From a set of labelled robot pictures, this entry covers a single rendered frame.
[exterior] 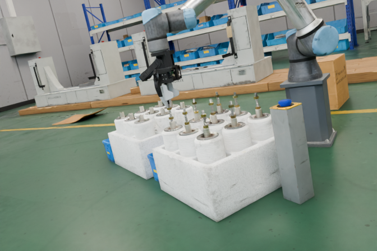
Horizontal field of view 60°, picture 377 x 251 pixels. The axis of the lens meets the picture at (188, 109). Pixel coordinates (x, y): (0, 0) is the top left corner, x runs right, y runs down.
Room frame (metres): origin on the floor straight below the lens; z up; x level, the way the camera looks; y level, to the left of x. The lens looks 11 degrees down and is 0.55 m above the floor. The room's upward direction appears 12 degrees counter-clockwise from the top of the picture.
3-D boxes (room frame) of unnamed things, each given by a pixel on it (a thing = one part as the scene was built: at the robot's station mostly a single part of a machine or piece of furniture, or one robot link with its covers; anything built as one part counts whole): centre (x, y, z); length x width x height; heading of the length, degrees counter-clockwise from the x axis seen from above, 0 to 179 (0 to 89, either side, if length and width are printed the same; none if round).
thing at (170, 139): (1.25, 0.07, 0.16); 0.10 x 0.10 x 0.18
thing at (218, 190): (1.21, -0.09, 0.09); 0.39 x 0.39 x 0.18; 30
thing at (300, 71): (1.49, -0.55, 0.35); 0.15 x 0.15 x 0.10
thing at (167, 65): (1.24, 0.05, 0.49); 0.09 x 0.08 x 0.12; 61
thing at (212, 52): (6.57, -0.69, 0.36); 0.50 x 0.38 x 0.21; 147
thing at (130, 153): (1.69, 0.19, 0.09); 0.39 x 0.39 x 0.18; 32
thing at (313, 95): (1.49, -0.55, 0.15); 0.19 x 0.19 x 0.30; 56
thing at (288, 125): (1.00, -0.30, 0.16); 0.07 x 0.07 x 0.31; 30
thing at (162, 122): (1.59, 0.13, 0.16); 0.10 x 0.10 x 0.18
